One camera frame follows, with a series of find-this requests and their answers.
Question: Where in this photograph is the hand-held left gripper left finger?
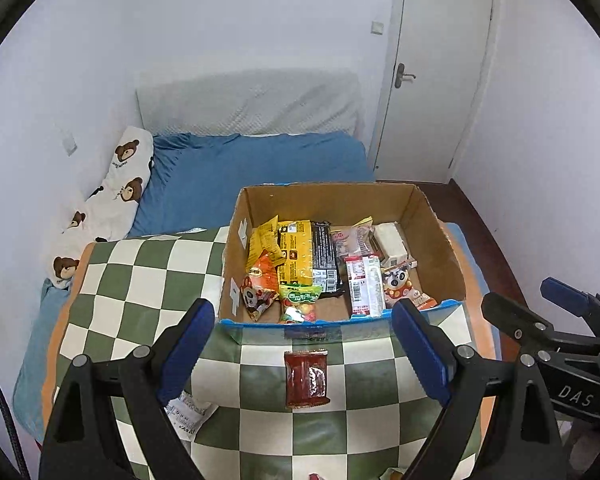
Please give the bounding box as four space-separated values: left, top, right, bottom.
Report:
39 297 216 480

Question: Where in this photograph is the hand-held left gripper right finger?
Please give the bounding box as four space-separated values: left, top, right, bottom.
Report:
391 299 566 480

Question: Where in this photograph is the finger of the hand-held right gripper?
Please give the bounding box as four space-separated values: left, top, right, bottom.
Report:
540 276 600 336
481 292 600 356

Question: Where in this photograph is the small silver snack packet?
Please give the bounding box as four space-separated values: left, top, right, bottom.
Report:
164 392 220 442

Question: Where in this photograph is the panda print snack packet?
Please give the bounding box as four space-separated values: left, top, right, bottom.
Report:
382 265 438 311

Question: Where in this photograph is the long red white packet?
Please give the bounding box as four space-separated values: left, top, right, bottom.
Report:
344 254 387 318

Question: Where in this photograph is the orange cartoon snack packet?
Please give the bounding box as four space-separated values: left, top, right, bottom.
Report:
241 250 281 322

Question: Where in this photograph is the white boxy snack packet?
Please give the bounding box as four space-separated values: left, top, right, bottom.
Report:
372 222 413 268

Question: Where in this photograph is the dark red snack packet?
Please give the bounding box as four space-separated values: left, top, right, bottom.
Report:
283 349 331 407

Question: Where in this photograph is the green candy packet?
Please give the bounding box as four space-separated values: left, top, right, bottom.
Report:
279 282 326 325

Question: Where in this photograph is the pink clear bread packet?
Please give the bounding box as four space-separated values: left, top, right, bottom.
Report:
330 222 381 261

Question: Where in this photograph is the yellow sachet packet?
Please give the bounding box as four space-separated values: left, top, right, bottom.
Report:
249 215 286 273

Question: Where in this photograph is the yellow black snack packet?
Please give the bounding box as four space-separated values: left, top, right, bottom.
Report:
277 220 345 293

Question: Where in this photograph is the cardboard box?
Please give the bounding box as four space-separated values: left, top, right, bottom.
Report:
217 182 468 343

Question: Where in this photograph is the green white checkered mat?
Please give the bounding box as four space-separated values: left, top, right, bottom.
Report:
40 225 496 480

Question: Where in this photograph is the bear print pillow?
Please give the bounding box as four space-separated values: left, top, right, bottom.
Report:
42 126 155 290

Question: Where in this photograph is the white headboard cushion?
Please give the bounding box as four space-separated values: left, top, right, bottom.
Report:
136 69 363 137

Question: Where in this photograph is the white door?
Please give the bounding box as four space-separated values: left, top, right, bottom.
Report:
367 0 501 184

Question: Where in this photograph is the black cable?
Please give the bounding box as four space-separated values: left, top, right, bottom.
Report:
0 345 31 480

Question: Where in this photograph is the metal door handle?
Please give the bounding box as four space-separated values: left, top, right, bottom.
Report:
395 62 417 90

